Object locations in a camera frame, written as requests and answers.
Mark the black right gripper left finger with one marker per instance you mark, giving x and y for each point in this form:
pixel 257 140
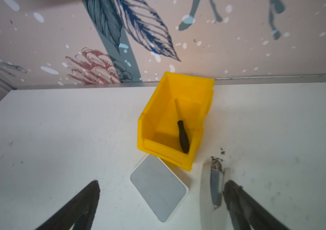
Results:
pixel 78 213

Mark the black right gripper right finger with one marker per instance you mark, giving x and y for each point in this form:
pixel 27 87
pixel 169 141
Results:
pixel 245 212

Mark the black handled screwdriver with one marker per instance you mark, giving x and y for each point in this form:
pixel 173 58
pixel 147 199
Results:
pixel 183 137

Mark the grey white flat box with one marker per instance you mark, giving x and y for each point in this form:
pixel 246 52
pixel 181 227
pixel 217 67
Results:
pixel 159 186

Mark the yellow plastic bin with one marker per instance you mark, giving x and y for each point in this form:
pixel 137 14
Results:
pixel 158 132

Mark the silver stapler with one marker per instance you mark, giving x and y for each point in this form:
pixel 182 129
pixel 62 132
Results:
pixel 213 209

